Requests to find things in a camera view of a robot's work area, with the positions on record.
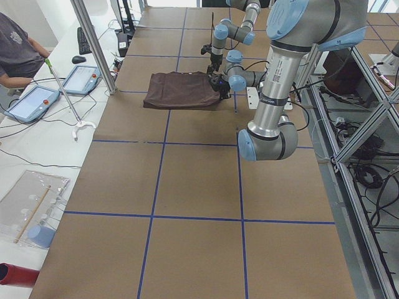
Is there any seated person grey shirt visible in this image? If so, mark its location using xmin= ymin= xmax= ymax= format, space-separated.
xmin=1 ymin=14 xmax=50 ymax=88

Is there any black keyboard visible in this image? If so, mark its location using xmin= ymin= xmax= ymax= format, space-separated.
xmin=77 ymin=27 xmax=92 ymax=55

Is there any clear plastic bag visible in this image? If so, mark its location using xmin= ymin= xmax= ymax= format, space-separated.
xmin=1 ymin=171 xmax=70 ymax=249

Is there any dark grey t-shirt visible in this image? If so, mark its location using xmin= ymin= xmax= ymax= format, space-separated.
xmin=143 ymin=72 xmax=221 ymax=110

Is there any black metal frame rack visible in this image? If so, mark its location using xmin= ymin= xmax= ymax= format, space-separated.
xmin=296 ymin=12 xmax=399 ymax=299

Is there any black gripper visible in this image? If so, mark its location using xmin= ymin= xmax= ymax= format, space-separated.
xmin=207 ymin=73 xmax=231 ymax=100
xmin=201 ymin=45 xmax=223 ymax=74

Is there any near teach pendant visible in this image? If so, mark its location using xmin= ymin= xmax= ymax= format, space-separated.
xmin=4 ymin=85 xmax=60 ymax=123

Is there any blue plastic cup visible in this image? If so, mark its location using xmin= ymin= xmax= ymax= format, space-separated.
xmin=27 ymin=225 xmax=55 ymax=249

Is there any metal reacher grabber tool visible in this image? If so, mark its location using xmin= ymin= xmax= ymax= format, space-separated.
xmin=44 ymin=58 xmax=97 ymax=142

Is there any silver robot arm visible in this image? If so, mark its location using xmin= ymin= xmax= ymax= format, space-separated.
xmin=203 ymin=0 xmax=368 ymax=161
xmin=201 ymin=0 xmax=270 ymax=74

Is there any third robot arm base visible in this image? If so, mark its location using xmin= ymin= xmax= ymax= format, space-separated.
xmin=369 ymin=43 xmax=398 ymax=76

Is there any red cylinder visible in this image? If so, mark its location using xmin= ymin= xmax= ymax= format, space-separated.
xmin=1 ymin=263 xmax=40 ymax=288

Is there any teach pendant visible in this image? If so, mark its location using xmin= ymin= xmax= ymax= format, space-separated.
xmin=62 ymin=65 xmax=101 ymax=95
xmin=4 ymin=85 xmax=60 ymax=123

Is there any far teach pendant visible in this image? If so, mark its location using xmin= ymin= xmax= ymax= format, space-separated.
xmin=62 ymin=65 xmax=101 ymax=95

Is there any aluminium frame post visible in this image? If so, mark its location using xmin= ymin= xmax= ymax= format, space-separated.
xmin=71 ymin=0 xmax=117 ymax=95

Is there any black computer mouse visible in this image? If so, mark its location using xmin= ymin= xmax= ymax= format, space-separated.
xmin=71 ymin=55 xmax=87 ymax=64

